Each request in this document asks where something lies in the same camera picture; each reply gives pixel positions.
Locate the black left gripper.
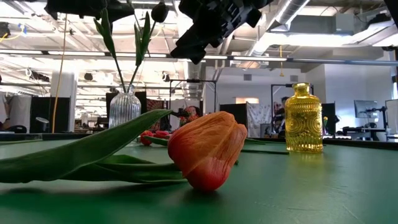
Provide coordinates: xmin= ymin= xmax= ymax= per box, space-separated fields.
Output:
xmin=43 ymin=0 xmax=136 ymax=23

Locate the orange tulip with green leaves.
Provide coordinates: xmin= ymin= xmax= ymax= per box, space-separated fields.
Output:
xmin=0 ymin=108 xmax=249 ymax=192

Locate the red tulip with green stem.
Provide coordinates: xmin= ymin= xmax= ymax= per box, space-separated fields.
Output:
xmin=153 ymin=129 xmax=267 ymax=146

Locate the black tulip with green stem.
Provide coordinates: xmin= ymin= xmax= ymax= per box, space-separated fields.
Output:
xmin=127 ymin=1 xmax=170 ymax=94

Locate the black partition panel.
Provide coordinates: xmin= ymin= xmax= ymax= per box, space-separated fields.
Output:
xmin=30 ymin=96 xmax=71 ymax=134

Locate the light green strip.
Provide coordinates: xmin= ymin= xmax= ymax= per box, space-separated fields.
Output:
xmin=139 ymin=129 xmax=290 ymax=156

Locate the pale computer monitor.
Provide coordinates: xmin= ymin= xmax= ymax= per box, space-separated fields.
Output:
xmin=385 ymin=98 xmax=398 ymax=127

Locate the thin black frame rig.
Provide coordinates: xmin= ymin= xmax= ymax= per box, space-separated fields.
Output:
xmin=169 ymin=79 xmax=218 ymax=114

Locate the black table edge rail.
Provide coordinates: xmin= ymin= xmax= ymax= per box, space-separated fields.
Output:
xmin=0 ymin=132 xmax=398 ymax=151

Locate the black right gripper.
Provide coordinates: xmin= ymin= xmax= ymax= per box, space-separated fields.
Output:
xmin=170 ymin=0 xmax=274 ymax=65

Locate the person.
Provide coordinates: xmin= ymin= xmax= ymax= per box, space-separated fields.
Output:
xmin=272 ymin=95 xmax=292 ymax=138

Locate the patterned white cloth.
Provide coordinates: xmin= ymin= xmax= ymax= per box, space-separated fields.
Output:
xmin=247 ymin=102 xmax=272 ymax=138

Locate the green artificial flower stem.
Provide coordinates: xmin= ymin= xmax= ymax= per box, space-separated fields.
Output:
xmin=93 ymin=8 xmax=127 ymax=94

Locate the clear ribbed glass vase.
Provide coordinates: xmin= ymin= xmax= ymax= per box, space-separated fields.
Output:
xmin=108 ymin=83 xmax=142 ymax=129

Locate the dark computer monitor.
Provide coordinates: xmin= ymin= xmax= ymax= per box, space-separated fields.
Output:
xmin=353 ymin=100 xmax=379 ymax=119

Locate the horizontal overhead frame bar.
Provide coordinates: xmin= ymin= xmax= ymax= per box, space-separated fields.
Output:
xmin=0 ymin=49 xmax=398 ymax=67

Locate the yellow glass vase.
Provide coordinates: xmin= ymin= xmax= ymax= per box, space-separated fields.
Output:
xmin=284 ymin=82 xmax=324 ymax=154

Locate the yellow hanging cable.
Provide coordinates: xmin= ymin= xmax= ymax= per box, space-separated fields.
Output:
xmin=51 ymin=12 xmax=68 ymax=134

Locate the silver ventilation duct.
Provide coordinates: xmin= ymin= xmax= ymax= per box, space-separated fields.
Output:
xmin=248 ymin=0 xmax=312 ymax=57

